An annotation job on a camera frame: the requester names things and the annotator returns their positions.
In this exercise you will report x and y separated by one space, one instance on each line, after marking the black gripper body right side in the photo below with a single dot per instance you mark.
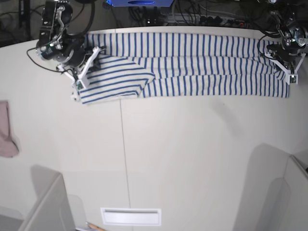
73 52

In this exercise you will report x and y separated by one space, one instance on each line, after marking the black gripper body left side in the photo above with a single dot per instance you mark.
288 49

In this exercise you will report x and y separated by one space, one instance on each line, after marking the blue white striped T-shirt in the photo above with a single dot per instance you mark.
142 65

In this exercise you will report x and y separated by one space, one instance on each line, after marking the black robot arm right side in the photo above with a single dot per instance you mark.
55 43

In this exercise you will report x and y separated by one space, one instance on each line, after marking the blue box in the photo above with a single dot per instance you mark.
146 3

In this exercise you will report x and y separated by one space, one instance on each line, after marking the black power strip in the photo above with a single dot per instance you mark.
218 21

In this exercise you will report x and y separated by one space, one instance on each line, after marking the pink cloth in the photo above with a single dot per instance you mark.
7 146

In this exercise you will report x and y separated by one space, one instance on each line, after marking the grey bin right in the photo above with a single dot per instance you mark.
275 196

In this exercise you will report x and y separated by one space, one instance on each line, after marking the grey bin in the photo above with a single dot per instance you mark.
37 200
275 196

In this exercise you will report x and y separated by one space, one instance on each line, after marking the white rectangular tray slot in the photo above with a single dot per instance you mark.
132 216

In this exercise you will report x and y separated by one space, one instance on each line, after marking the grey bin left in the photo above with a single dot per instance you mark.
37 200

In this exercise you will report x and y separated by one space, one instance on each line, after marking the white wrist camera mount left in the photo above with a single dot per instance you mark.
290 69

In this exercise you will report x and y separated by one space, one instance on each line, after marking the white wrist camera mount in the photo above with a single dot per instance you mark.
78 75
290 69

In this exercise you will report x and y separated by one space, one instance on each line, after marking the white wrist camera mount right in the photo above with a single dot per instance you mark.
78 75

